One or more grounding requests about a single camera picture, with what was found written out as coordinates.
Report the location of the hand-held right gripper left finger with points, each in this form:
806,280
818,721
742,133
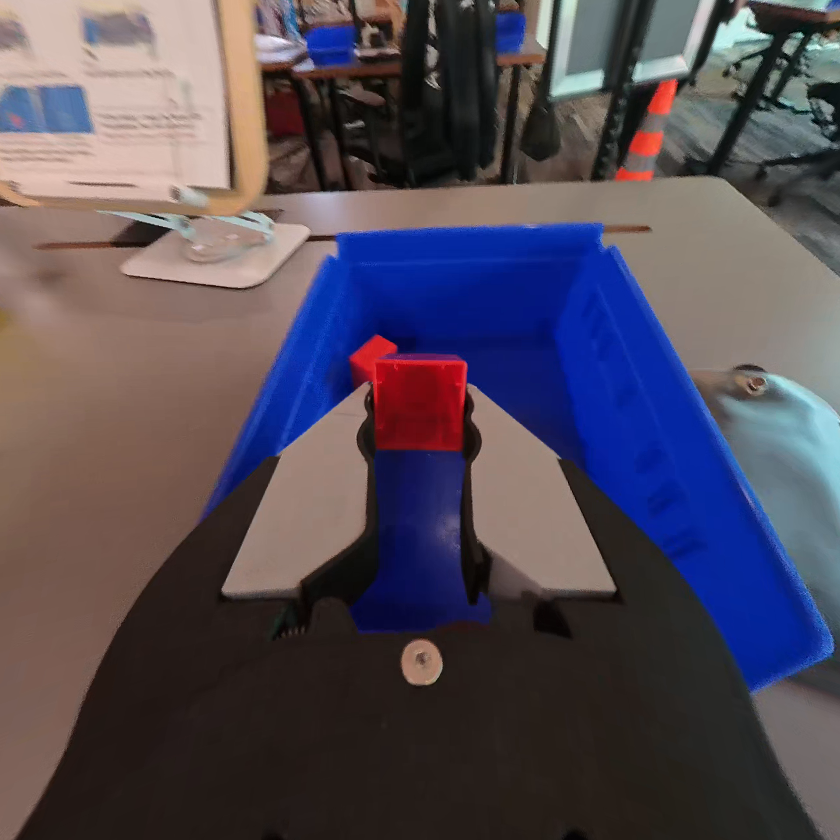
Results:
302,512

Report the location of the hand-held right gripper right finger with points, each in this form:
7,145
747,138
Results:
538,518

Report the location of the blue plastic bin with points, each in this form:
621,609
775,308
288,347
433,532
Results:
590,394

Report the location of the red one-stud plastic brick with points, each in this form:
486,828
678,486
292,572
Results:
420,407

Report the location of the red wooden cube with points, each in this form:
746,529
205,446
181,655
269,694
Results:
371,359

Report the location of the white stand base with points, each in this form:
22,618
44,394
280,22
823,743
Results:
216,259

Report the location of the black hanging bag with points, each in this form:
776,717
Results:
541,131

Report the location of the orange traffic cone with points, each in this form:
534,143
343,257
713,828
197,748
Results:
646,131

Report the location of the instruction sheet on stand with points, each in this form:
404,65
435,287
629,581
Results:
248,98

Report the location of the hanging black jackets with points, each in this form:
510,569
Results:
453,85

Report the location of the printed instruction sheet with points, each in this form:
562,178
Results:
131,98

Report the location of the wooden table with black legs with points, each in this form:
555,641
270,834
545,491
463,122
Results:
367,69

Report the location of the small blue storage bin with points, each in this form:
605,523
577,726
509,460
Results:
331,46
510,31

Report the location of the dark table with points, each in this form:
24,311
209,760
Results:
754,92

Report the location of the grey framed panel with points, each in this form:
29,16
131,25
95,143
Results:
630,46

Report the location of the black office chair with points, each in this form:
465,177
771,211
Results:
814,118

